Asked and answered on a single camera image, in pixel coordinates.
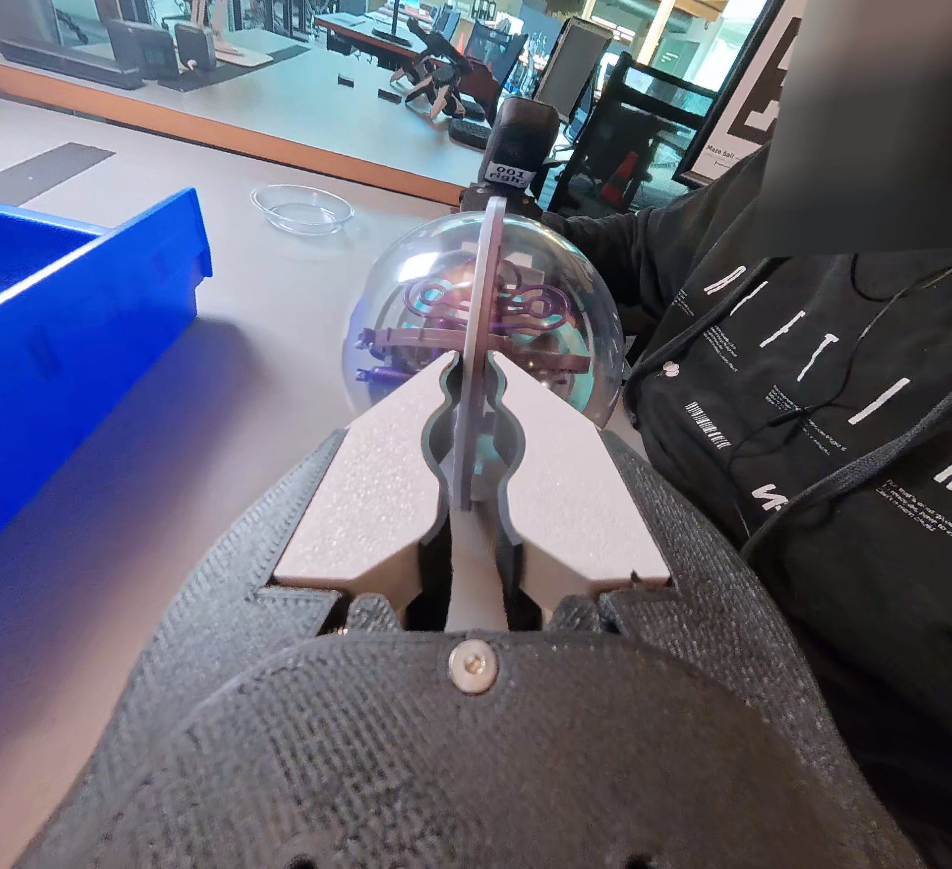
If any blue plastic bin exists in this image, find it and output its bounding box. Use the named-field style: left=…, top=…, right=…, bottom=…
left=0, top=188, right=213, bottom=531

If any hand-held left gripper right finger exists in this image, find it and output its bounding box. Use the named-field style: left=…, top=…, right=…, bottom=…
left=489, top=354, right=675, bottom=626

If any thin black cable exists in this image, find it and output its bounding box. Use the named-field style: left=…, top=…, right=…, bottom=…
left=725, top=266, right=952, bottom=513

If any orange traffic cone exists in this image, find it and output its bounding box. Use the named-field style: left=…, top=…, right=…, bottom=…
left=598, top=151, right=641, bottom=206

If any black desk mat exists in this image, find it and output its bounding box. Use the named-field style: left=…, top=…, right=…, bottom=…
left=160, top=45, right=312, bottom=92

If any clear plastic maze ball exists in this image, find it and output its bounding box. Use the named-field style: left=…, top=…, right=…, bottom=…
left=342, top=195, right=626, bottom=513

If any small black speaker box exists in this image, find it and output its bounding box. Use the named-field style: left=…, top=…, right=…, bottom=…
left=173, top=23, right=218, bottom=72

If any framed black-white marker sign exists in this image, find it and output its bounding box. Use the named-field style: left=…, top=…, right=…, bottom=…
left=673, top=0, right=823, bottom=187

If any orange-edged grey desk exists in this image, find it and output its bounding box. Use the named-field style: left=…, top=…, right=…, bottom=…
left=0, top=28, right=514, bottom=206

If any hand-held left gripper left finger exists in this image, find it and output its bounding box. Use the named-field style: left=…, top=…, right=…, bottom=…
left=270, top=350, right=461, bottom=626

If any black and tan gripper tool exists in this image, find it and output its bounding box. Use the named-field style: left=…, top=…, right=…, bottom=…
left=390, top=17, right=473, bottom=120

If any black screen on stand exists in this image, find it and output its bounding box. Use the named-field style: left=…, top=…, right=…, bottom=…
left=532, top=17, right=614, bottom=122

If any black mesh office chair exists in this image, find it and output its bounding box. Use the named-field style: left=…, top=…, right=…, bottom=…
left=546, top=53, right=718, bottom=215

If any long black bar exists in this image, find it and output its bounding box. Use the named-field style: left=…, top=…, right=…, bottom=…
left=0, top=39, right=146, bottom=90

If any black power station box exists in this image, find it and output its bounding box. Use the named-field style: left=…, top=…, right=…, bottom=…
left=104, top=18, right=179, bottom=80

